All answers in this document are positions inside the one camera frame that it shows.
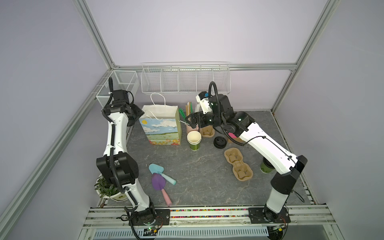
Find teal toy shovel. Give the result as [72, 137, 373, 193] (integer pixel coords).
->
[149, 164, 177, 185]

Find single cardboard cup carrier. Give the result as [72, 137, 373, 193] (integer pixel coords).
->
[224, 148, 254, 182]

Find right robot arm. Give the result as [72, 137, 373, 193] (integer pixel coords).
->
[186, 82, 308, 223]

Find cardboard napkin box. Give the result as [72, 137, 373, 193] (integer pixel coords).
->
[228, 138, 245, 144]

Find painted paper gift bag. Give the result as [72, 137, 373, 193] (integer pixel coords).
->
[140, 100, 182, 146]

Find green paper cup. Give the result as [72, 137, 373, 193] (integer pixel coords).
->
[260, 157, 275, 174]

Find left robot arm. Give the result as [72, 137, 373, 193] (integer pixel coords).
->
[96, 78, 156, 225]

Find small white wire basket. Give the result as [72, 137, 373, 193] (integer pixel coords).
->
[96, 70, 140, 107]

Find pink napkin stack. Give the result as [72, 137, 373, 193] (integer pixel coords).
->
[228, 133, 237, 139]

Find wide white wire basket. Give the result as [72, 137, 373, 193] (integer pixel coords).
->
[141, 62, 232, 94]

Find pink utensil holder cup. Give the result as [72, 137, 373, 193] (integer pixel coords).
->
[186, 120, 199, 134]

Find stack of green paper cups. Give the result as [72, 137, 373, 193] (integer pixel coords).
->
[187, 131, 202, 151]

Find potted green plant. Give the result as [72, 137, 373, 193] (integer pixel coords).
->
[94, 175, 128, 202]

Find green stirrer sticks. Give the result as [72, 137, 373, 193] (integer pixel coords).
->
[179, 109, 187, 122]

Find white wrapped straws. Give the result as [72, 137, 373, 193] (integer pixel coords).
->
[195, 103, 201, 113]

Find purple pink toy shovel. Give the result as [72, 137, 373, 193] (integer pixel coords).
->
[152, 174, 173, 207]

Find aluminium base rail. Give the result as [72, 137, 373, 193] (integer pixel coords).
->
[83, 205, 336, 229]

